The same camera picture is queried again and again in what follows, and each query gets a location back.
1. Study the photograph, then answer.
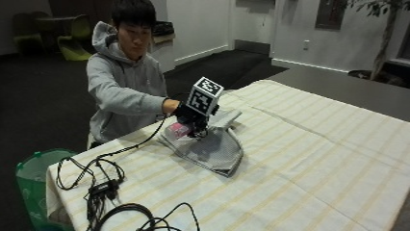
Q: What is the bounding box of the small pink container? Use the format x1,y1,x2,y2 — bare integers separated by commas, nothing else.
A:
165,121,193,141

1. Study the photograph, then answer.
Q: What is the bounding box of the grey folded garment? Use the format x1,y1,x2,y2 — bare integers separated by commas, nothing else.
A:
157,108,247,178

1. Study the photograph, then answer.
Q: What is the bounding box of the white cube of black markers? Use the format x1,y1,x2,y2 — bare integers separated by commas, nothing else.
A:
187,76,225,117

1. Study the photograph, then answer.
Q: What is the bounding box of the the person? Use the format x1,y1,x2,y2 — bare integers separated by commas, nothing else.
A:
85,0,183,150

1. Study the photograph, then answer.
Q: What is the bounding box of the cream striped tablecloth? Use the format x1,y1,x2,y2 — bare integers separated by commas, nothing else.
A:
46,79,410,231

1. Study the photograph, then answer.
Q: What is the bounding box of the black adapter box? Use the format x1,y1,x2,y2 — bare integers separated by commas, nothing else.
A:
88,180,121,196

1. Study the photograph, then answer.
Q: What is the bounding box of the black bag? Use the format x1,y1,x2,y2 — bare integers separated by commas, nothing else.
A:
151,20,177,38

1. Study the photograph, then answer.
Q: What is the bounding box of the lime green chair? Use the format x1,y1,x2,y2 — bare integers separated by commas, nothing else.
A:
56,14,95,62
12,12,47,54

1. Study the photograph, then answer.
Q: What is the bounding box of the green mesh laundry bag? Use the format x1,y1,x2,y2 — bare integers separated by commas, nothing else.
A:
15,147,80,231

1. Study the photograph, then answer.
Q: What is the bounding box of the dark plant pot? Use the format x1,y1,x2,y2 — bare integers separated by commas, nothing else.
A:
348,68,410,89

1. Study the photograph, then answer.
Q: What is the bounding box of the dark round table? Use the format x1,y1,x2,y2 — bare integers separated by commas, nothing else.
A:
35,15,79,42

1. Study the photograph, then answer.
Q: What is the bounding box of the indoor tree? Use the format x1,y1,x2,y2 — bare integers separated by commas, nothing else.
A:
344,0,410,81

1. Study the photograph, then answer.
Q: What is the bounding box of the thin black glove cable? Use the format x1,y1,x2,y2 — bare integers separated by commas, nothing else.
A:
55,115,169,192

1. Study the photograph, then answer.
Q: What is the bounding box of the thick black coiled cable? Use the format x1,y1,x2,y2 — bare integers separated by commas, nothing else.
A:
85,193,203,231

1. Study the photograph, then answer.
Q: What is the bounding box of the dark framed wall picture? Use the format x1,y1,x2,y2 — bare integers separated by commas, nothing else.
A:
314,0,346,31

